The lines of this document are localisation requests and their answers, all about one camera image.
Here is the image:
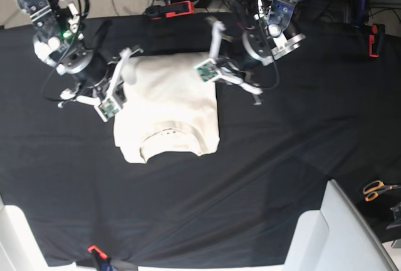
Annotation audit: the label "white base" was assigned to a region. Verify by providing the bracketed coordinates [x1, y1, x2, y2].
[1, 202, 77, 270]
[283, 180, 398, 271]

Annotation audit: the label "orange black clamp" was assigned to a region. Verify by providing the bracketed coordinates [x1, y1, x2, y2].
[368, 24, 386, 58]
[145, 1, 194, 19]
[86, 244, 137, 271]

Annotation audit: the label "orange black clamp right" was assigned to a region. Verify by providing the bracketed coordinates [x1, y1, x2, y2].
[368, 24, 386, 58]

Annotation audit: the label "black device right edge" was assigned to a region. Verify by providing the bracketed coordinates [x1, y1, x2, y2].
[386, 203, 401, 230]

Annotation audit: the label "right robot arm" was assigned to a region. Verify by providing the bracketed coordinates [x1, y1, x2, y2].
[16, 0, 120, 101]

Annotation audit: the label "orange black clamp top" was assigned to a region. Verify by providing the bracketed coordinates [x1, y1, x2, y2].
[145, 1, 194, 19]

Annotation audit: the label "orange black clamp bottom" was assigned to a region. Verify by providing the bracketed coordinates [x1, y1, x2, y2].
[86, 244, 137, 271]

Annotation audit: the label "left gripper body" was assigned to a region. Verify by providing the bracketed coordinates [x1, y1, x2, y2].
[220, 38, 260, 79]

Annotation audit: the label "cream white T-shirt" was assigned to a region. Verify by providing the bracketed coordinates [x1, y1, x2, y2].
[113, 53, 220, 164]

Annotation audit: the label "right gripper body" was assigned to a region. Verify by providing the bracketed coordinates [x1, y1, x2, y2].
[73, 20, 112, 96]

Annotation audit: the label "black table cloth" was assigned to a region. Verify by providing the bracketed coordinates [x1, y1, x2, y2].
[1, 22, 400, 268]

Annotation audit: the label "orange handled scissors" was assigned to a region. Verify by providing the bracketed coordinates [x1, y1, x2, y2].
[363, 180, 400, 202]

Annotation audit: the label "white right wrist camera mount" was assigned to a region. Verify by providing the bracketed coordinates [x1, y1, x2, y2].
[58, 46, 143, 122]

